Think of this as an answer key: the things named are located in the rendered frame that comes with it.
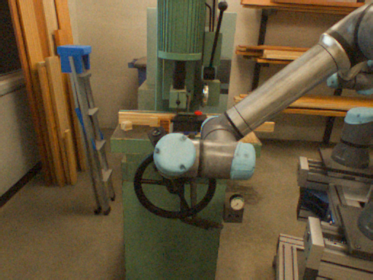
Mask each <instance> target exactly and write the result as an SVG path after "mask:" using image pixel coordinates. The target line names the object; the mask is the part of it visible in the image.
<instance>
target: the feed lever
mask: <svg viewBox="0 0 373 280"><path fill-rule="evenodd" d="M227 8H228V3H227V2H226V1H220V2H219V3H218V9H219V10H220V13H219V19H218V24H217V27H216V33H215V39H214V42H213V49H212V53H211V58H210V64H209V67H207V66H205V67H204V69H203V79H205V80H214V79H215V75H216V69H215V68H214V67H212V65H213V58H214V55H215V49H216V45H217V42H218V37H219V32H220V26H221V22H222V18H223V13H224V11H225V10H226V9H227Z"/></svg>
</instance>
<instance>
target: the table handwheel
mask: <svg viewBox="0 0 373 280"><path fill-rule="evenodd" d="M153 161H154V151H153V152H151V153H150V154H148V155H147V156H146V157H145V158H144V159H143V160H142V161H141V162H140V163H139V165H138V167H137V169H136V172H135V175H134V178H133V186H134V190H135V192H136V196H137V198H138V200H139V202H141V204H142V205H143V206H144V207H145V208H146V210H149V211H150V212H151V213H153V214H155V215H157V216H160V217H162V218H168V219H181V218H187V217H190V216H192V215H195V214H196V213H200V211H202V210H203V209H204V208H205V207H206V206H207V205H208V204H209V203H210V202H211V200H212V199H213V196H214V194H215V192H216V179H212V178H208V191H207V193H206V194H205V197H204V198H203V199H202V200H201V201H200V202H199V203H198V204H197V205H195V206H194V207H192V208H189V205H188V203H187V202H186V199H185V198H184V194H183V193H182V191H183V190H184V184H182V185H181V186H178V187H176V188H175V189H172V190H170V191H169V193H170V194H178V197H180V199H181V202H182V203H183V205H184V208H185V209H186V210H182V211H168V210H163V209H161V208H160V207H156V206H155V205H154V204H152V202H150V201H149V199H147V198H146V196H145V195H144V192H143V189H142V185H141V183H144V184H157V185H162V186H165V182H164V181H158V180H151V179H142V176H143V175H144V171H145V170H146V167H148V165H149V164H150V163H151V162H153Z"/></svg>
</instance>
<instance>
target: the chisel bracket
mask: <svg viewBox="0 0 373 280"><path fill-rule="evenodd" d="M187 97H188V95H187V89H186V85H185V86H184V89H183V90H176V89H173V85H170V108H176V109H180V108H186V104H187ZM176 100H180V101H181V103H180V104H179V105H177V104H176Z"/></svg>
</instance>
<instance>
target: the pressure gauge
mask: <svg viewBox="0 0 373 280"><path fill-rule="evenodd" d="M237 203H238V204H237ZM229 204H230V207H232V209H233V210H234V211H237V210H241V209H242V208H243V207H244V206H245V200H244V199H243V196H242V195H240V194H234V195H232V197H230V198H229ZM235 205H236V206H235ZM234 206H235V207H234Z"/></svg>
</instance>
